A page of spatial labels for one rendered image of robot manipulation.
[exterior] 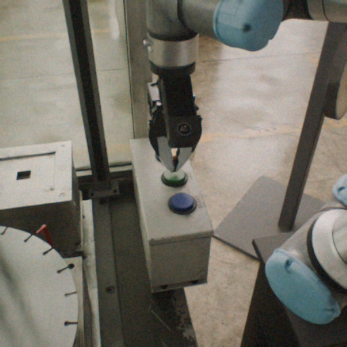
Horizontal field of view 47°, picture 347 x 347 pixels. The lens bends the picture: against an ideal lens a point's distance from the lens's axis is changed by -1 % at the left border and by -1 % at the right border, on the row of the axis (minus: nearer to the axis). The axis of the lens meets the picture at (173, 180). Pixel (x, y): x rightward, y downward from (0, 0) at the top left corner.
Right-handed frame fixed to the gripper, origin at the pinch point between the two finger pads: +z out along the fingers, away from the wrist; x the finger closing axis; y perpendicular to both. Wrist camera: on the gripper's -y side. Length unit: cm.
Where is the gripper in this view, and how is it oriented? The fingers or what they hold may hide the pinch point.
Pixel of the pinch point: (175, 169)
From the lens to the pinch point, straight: 73.0
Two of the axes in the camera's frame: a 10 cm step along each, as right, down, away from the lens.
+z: 0.0, 7.5, 6.6
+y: -1.9, -6.5, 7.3
